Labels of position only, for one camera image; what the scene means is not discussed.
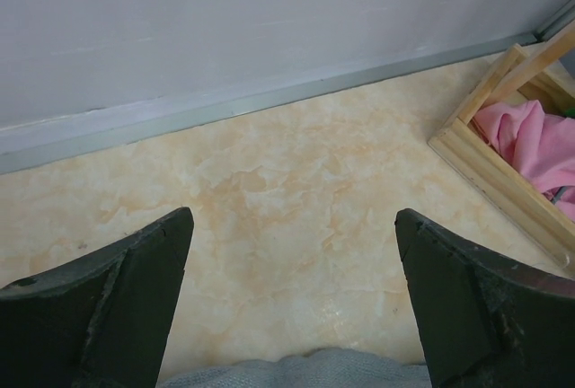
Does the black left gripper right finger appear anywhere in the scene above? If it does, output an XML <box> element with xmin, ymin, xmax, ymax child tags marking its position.
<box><xmin>394</xmin><ymin>208</ymin><xmax>574</xmax><ymax>387</ymax></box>

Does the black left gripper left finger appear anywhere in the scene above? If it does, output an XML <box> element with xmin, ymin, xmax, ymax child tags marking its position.
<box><xmin>1</xmin><ymin>207</ymin><xmax>194</xmax><ymax>387</ymax></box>

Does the grey-blue pillowcase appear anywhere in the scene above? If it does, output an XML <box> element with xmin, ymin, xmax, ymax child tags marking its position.
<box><xmin>161</xmin><ymin>348</ymin><xmax>431</xmax><ymax>387</ymax></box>

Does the pink shirt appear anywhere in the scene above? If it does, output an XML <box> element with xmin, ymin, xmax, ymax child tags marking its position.
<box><xmin>473</xmin><ymin>101</ymin><xmax>574</xmax><ymax>218</ymax></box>

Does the green tank top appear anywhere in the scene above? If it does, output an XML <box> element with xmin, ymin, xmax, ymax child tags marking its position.
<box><xmin>563</xmin><ymin>107</ymin><xmax>575</xmax><ymax>119</ymax></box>

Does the wooden clothes rack frame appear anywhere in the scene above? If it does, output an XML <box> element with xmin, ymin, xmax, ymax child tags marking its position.
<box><xmin>429</xmin><ymin>23</ymin><xmax>574</xmax><ymax>274</ymax></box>

